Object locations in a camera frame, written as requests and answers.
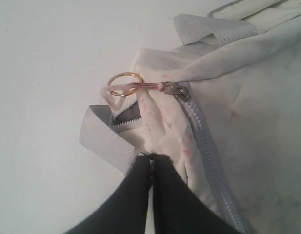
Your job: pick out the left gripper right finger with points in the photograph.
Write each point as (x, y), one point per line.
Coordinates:
(176, 209)

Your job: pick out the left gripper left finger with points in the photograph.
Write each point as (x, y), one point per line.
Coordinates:
(125, 211)

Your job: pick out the white fabric duffel bag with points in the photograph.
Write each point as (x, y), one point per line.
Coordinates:
(225, 107)

